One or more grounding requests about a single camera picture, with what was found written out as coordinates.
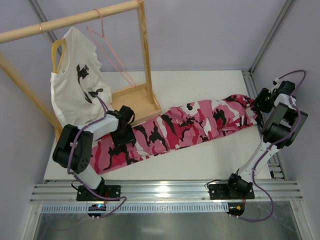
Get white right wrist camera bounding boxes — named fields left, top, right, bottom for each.
left=272, top=78, right=282, bottom=86

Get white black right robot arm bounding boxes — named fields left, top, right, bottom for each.
left=225, top=80, right=308, bottom=200

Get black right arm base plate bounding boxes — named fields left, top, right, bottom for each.
left=207, top=182, right=255, bottom=200

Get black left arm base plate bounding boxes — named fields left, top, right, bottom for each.
left=76, top=184, right=121, bottom=202

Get wooden clothes rack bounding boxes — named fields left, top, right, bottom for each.
left=0, top=0, right=162, bottom=137

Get slotted grey cable duct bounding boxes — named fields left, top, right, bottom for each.
left=40, top=202, right=229, bottom=214

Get pink camouflage trousers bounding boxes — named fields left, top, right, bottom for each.
left=90, top=94, right=261, bottom=175

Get white printed t-shirt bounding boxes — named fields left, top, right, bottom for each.
left=50, top=27, right=112, bottom=126

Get pink wire hanger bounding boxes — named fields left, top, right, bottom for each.
left=86, top=8, right=137, bottom=87

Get yellow wooden hanger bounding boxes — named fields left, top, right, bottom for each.
left=38, top=22, right=67, bottom=74

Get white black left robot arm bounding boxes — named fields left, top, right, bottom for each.
left=52, top=106, right=136, bottom=202

